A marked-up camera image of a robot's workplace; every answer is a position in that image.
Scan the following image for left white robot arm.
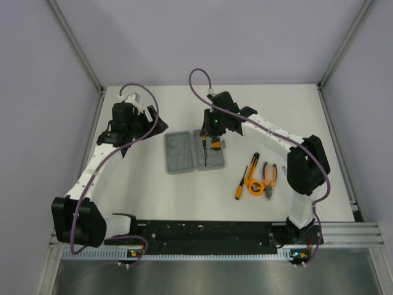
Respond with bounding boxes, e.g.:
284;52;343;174
51;92;168;247

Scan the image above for orange tape measure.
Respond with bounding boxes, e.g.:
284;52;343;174
248;179;265;197

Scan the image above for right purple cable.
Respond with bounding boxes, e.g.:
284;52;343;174
189;68;332;267

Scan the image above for aluminium corner post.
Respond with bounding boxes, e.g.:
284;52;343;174
318;0;376;89
44;0;104;93

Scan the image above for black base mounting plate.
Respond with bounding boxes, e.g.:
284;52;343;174
103;219;323;254

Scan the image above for orange handled pliers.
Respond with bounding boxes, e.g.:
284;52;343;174
262;162;278;200

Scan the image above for orange black utility knife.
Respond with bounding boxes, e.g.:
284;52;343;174
244;152;260;187

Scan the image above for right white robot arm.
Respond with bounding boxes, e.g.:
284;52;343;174
200;91;330;243

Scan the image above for orange black screwdriver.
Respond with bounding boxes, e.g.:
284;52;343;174
235;166;248;200
201;136;221;166

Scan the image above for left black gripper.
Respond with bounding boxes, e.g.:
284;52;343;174
127;105;167;141

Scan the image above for grey plastic tool case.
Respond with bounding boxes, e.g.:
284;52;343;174
164;129;226;175

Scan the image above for left aluminium corner post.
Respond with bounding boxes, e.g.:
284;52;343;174
44;0;104;93

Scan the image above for right aluminium corner post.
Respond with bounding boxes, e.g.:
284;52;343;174
318;0;376;89

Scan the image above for grey slotted cable duct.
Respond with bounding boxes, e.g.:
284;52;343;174
61;248;306;262

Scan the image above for aluminium front frame rail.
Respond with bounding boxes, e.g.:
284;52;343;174
49;222;386;248

